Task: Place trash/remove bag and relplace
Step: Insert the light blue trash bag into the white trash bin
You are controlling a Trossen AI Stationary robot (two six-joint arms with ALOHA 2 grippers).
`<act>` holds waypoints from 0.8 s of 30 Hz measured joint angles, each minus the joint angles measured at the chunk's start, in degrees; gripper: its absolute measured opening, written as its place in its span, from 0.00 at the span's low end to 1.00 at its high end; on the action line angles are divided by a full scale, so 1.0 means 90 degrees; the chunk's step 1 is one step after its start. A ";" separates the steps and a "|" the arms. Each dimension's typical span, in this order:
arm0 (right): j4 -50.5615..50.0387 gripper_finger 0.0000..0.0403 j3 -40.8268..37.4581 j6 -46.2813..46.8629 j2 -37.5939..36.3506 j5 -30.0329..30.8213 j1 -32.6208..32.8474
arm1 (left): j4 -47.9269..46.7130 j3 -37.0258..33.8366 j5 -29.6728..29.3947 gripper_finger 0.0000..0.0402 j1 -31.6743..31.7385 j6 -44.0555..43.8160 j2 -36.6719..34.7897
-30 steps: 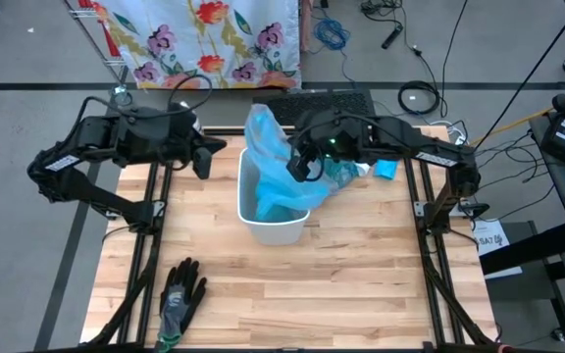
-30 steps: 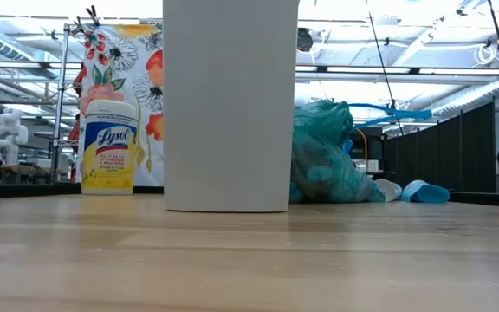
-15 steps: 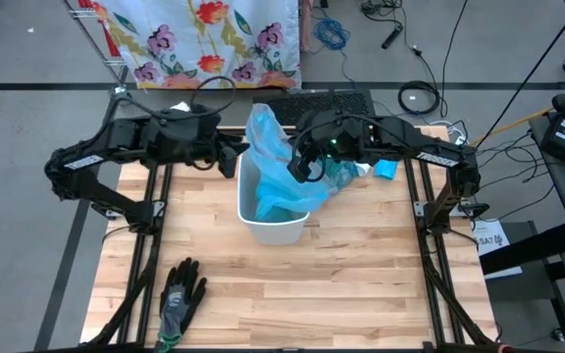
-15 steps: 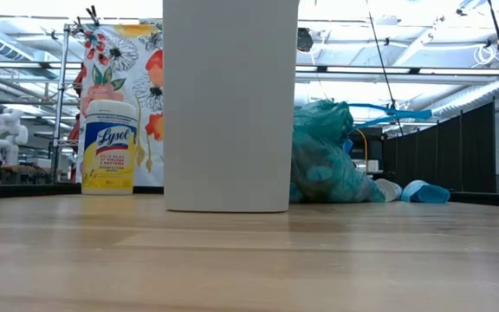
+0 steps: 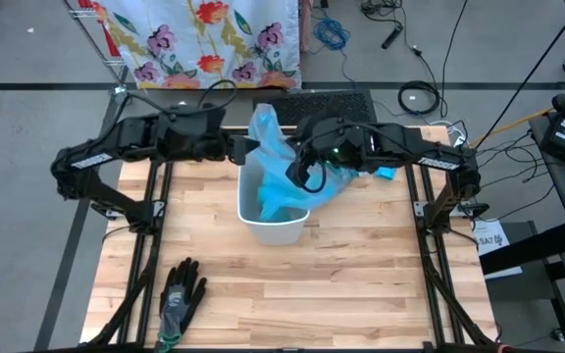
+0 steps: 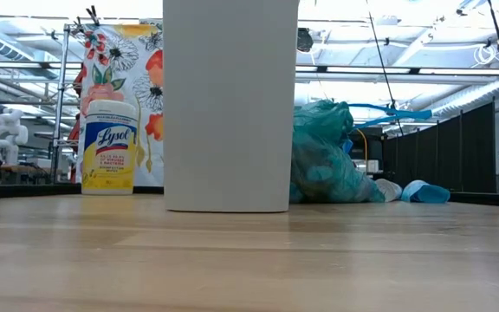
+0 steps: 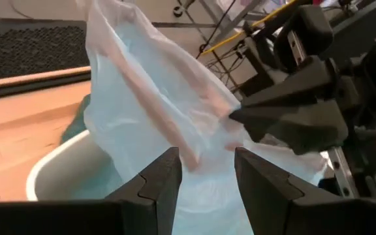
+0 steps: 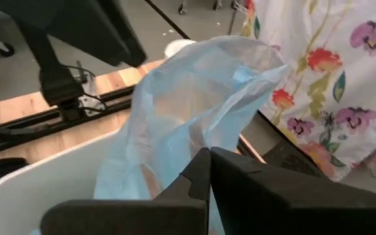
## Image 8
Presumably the black aluminium table frame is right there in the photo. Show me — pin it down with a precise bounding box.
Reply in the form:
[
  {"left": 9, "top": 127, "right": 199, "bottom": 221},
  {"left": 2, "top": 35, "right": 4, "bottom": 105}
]
[{"left": 0, "top": 85, "right": 136, "bottom": 158}]

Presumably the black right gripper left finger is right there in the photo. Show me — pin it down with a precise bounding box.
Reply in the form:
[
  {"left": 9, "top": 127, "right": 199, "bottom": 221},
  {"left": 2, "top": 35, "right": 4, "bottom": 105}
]
[{"left": 40, "top": 146, "right": 212, "bottom": 235}]

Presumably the white plastic trash bin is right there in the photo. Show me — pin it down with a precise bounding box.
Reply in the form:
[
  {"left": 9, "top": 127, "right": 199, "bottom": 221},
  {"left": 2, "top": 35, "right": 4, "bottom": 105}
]
[{"left": 0, "top": 127, "right": 125, "bottom": 235}]

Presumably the white floral cloth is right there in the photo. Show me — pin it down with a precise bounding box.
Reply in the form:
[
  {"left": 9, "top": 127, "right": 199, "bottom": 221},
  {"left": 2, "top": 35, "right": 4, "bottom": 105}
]
[{"left": 239, "top": 0, "right": 376, "bottom": 183}]

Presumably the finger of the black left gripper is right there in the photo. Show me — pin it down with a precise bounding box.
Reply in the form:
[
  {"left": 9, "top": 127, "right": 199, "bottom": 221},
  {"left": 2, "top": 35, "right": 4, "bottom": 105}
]
[{"left": 0, "top": 0, "right": 149, "bottom": 69}]

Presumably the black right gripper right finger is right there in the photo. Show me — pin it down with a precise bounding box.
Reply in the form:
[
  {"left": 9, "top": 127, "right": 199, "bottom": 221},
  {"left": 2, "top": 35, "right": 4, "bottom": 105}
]
[{"left": 210, "top": 146, "right": 376, "bottom": 235}]

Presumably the black caster wheel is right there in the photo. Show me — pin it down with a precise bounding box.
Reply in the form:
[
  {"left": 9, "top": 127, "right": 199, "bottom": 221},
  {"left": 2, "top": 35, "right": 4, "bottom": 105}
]
[{"left": 0, "top": 40, "right": 16, "bottom": 59}]

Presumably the light blue trash bag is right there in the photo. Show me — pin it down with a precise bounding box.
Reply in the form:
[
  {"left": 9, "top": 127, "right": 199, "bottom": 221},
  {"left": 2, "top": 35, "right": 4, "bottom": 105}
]
[{"left": 92, "top": 34, "right": 289, "bottom": 235}]

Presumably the black vented panel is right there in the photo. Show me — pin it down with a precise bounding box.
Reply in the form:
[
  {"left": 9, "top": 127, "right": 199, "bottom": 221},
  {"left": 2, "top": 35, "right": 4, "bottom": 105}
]
[{"left": 262, "top": 139, "right": 328, "bottom": 180}]

